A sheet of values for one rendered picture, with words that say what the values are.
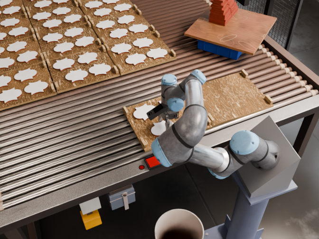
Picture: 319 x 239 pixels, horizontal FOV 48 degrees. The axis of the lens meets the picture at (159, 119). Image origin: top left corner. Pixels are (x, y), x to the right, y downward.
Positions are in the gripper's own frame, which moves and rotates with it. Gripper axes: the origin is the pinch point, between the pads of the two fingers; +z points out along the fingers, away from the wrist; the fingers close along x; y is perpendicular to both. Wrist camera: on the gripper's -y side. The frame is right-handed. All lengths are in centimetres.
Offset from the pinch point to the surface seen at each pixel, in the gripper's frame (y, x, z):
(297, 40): 241, 141, 85
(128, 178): -28.6, -20.7, 4.0
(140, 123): -9.9, 9.8, 1.1
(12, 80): -71, 80, 3
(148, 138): -9.9, -2.8, 1.1
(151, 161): -14.5, -17.4, 2.0
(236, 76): 62, 22, -2
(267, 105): 63, -9, -2
